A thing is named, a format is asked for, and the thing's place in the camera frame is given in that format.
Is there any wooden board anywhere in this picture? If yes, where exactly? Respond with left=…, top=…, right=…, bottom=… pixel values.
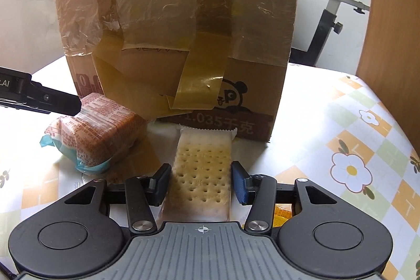
left=356, top=0, right=420, bottom=149

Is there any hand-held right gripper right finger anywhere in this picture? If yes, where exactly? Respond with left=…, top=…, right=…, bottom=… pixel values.
left=230, top=161, right=338, bottom=232

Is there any clear cracker packet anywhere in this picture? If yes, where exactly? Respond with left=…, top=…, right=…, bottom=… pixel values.
left=157, top=127, right=237, bottom=223

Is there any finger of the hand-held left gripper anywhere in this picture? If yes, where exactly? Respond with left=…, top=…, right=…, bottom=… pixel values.
left=24, top=80, right=82, bottom=115

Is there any taped cardboard box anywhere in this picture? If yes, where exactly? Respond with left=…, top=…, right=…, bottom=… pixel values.
left=52, top=0, right=300, bottom=143

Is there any orange snack packet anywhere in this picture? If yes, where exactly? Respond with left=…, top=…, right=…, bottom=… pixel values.
left=275, top=203, right=293, bottom=225

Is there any brown bread packet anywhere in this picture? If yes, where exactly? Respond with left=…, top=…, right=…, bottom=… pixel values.
left=39, top=92, right=148, bottom=174

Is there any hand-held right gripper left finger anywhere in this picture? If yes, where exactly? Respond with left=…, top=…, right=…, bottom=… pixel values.
left=64, top=163, right=172, bottom=233

